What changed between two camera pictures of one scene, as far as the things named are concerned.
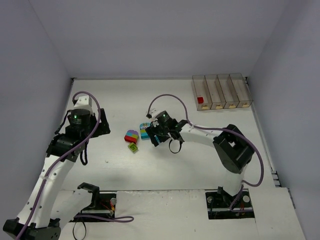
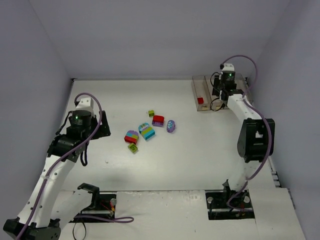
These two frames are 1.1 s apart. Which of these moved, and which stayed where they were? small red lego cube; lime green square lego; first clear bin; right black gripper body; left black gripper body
Moved: right black gripper body
Stayed: small red lego cube; left black gripper body; lime green square lego; first clear bin
